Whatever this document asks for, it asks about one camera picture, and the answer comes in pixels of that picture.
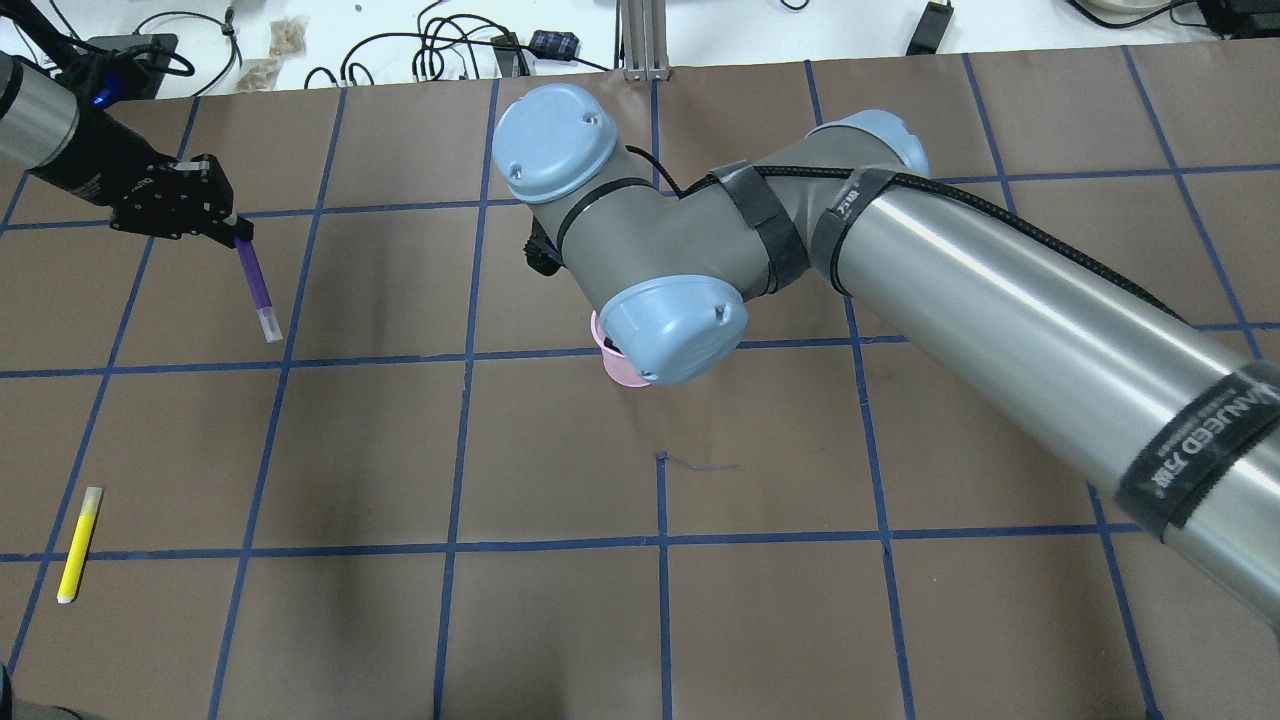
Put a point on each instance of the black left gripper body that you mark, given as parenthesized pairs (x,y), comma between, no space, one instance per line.
(103,163)

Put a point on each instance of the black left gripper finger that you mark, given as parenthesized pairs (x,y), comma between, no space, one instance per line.
(240,230)

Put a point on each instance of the purple pen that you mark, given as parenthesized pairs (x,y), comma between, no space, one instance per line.
(259,291)

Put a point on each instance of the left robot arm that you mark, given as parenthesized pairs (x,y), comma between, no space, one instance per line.
(67,140)

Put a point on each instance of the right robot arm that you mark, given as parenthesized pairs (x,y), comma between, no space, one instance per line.
(1180,430)

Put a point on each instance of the pink mesh cup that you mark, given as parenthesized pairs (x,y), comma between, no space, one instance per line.
(616,365)

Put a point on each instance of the snack bag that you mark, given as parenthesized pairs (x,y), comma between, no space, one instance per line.
(288,36)
(258,75)

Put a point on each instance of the yellow pen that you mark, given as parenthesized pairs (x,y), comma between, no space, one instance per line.
(77,554)

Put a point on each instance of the black power adapter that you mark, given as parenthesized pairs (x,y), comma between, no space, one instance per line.
(930,29)

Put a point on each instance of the aluminium frame post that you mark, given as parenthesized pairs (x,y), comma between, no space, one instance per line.
(642,53)

